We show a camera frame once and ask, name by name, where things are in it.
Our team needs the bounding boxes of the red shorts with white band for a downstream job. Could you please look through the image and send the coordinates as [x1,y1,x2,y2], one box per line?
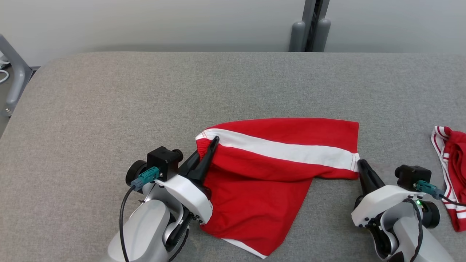
[196,117,361,259]

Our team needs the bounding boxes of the grey partition post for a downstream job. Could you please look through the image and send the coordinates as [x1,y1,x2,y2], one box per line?
[302,0,330,52]

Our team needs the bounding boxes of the grey tubular partition leg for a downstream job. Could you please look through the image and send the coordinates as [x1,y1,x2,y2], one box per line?
[0,35,35,118]

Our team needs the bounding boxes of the red garment with striped trim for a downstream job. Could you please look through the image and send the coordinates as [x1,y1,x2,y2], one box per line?
[431,126,466,233]

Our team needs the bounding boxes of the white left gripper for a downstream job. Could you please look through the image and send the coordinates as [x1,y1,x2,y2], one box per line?
[155,136,220,224]

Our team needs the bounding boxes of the grey partition foot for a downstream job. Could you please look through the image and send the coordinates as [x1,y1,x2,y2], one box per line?
[313,18,332,53]
[289,21,306,52]

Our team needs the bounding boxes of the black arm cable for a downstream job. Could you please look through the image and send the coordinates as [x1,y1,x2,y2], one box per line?
[119,185,138,262]
[439,195,466,208]

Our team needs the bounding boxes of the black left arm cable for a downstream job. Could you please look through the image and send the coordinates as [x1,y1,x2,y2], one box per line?
[119,185,138,262]

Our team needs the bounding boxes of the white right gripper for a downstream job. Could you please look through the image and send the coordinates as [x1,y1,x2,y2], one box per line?
[351,159,425,228]

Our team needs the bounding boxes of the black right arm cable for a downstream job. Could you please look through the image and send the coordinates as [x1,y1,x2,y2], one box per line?
[439,195,466,208]

